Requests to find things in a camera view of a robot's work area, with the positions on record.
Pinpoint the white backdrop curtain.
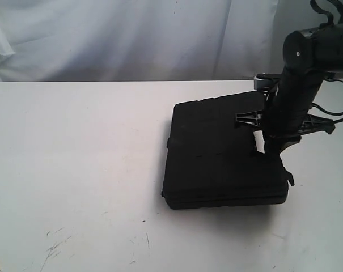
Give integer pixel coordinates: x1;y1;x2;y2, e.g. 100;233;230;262
0;1;326;82

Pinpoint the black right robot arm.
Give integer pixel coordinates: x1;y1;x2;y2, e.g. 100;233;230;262
235;23;343;154

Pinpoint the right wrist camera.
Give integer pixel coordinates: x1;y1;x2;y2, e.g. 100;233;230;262
253;73;281;92

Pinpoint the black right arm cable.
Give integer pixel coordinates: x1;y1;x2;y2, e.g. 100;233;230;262
308;0;343;122

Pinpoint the black plastic tool case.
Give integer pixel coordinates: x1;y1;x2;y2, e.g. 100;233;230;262
162;91;294;210

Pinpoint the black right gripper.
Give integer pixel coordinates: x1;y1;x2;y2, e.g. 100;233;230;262
235;110;335;155

